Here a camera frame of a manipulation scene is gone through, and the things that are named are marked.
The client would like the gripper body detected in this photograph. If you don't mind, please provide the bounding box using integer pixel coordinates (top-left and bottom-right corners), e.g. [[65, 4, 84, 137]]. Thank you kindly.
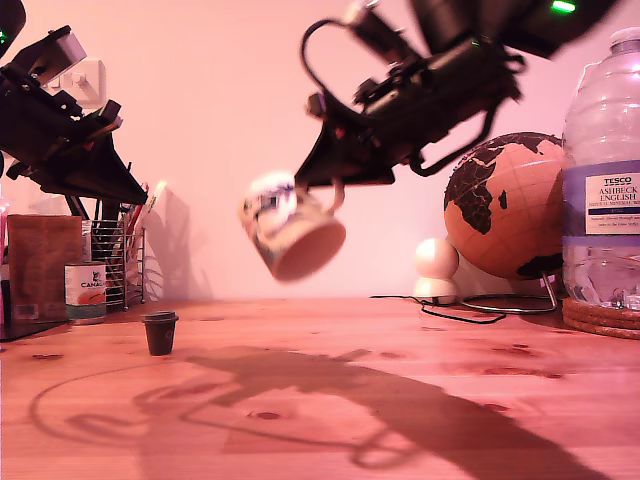
[[307, 39, 526, 166], [0, 69, 124, 179]]

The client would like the white mug with blue print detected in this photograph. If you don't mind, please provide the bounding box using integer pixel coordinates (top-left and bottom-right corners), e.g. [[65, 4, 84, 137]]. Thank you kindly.
[[238, 171, 347, 284]]

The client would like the dark brown coffee capsule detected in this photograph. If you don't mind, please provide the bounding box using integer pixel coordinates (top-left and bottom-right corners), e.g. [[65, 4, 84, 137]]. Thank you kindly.
[[142, 310, 180, 357]]

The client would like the white-tipped utensil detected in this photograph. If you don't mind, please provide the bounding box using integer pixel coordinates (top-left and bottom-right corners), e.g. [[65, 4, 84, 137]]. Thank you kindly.
[[146, 179, 169, 214]]

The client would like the red pencil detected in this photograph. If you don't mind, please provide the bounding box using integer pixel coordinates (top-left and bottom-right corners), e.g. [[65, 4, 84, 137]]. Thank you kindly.
[[127, 202, 147, 234]]

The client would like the white round-headed device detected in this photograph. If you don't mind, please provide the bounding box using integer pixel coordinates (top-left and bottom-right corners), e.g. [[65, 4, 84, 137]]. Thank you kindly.
[[414, 237, 460, 306]]

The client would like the white pet food can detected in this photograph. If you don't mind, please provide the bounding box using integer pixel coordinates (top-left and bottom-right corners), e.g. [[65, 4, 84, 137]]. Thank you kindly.
[[64, 262, 108, 326]]

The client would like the cork globe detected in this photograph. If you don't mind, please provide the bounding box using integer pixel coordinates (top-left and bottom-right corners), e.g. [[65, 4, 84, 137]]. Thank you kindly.
[[443, 132, 566, 281]]

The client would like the large clear water bottle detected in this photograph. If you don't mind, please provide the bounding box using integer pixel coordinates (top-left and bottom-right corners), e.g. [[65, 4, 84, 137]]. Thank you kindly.
[[560, 27, 640, 309]]

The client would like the round cork coaster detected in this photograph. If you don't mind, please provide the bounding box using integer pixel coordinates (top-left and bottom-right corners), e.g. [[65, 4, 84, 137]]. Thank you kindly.
[[562, 308, 640, 330], [567, 321, 640, 341], [563, 298, 640, 317]]

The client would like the white wall switch plate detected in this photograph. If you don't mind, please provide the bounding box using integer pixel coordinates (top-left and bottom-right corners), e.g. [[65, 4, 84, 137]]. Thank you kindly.
[[59, 58, 107, 107]]

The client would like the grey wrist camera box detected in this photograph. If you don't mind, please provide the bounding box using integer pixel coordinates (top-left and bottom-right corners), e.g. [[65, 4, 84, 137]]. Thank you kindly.
[[2, 25, 89, 89], [344, 0, 404, 57]]

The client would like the metal wire utensil holder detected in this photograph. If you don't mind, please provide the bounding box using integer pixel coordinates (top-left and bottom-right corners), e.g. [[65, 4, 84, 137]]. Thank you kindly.
[[87, 219, 146, 307]]

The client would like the thin black table cable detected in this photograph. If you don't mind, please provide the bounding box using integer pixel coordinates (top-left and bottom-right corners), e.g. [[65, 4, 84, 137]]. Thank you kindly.
[[369, 294, 507, 325]]

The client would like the metal wire globe stand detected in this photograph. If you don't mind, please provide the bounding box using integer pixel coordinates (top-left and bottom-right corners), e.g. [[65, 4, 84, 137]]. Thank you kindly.
[[459, 272, 559, 315]]

